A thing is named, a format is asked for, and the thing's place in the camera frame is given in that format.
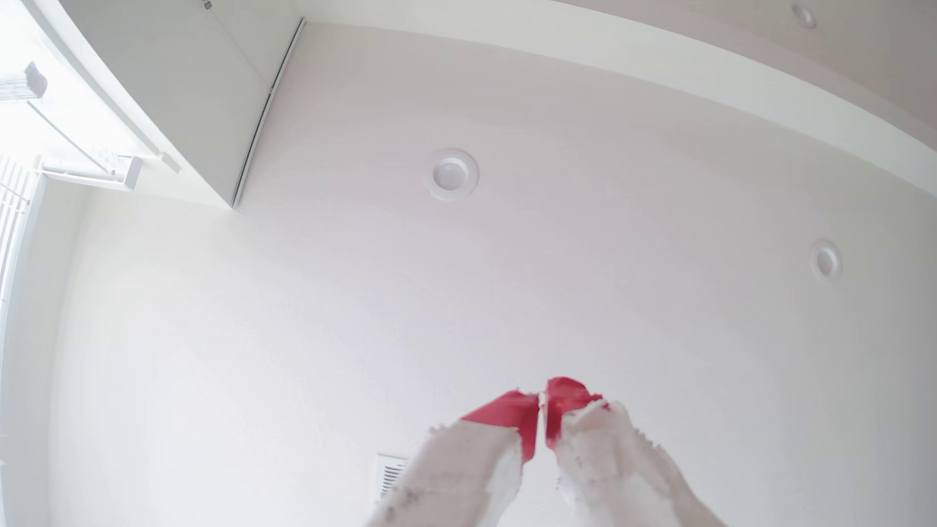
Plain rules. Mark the thin white blind wand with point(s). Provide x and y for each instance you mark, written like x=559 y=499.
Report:
x=69 y=137

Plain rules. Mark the grey rolled blind end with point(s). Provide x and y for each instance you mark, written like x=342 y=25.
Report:
x=26 y=82

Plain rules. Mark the round recessed ceiling light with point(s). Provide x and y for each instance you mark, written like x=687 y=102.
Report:
x=451 y=174
x=826 y=261
x=804 y=14

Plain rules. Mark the white slotted air vent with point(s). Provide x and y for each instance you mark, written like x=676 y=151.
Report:
x=388 y=476

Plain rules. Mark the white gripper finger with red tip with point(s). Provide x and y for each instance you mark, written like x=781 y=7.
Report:
x=615 y=468
x=468 y=468

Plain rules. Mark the white closet door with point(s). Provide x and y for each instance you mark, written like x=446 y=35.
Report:
x=183 y=88

